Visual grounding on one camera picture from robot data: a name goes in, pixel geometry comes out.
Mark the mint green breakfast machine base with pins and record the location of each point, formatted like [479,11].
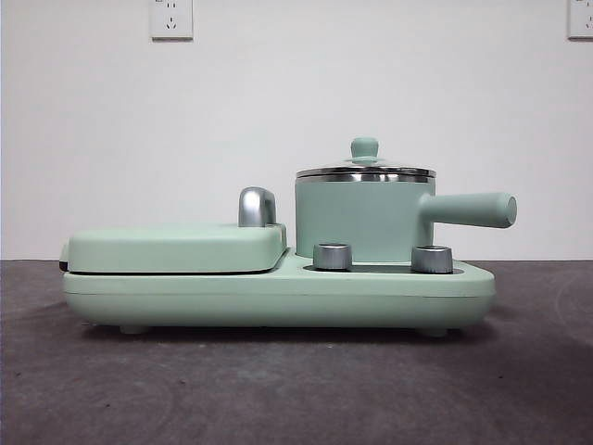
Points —
[278,301]

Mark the silver control knob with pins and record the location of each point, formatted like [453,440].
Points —
[332,256]
[431,259]

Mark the glass lid with green knob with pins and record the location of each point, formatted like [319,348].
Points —
[364,148]

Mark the white wall socket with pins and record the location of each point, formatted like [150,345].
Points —
[171,21]
[581,18]

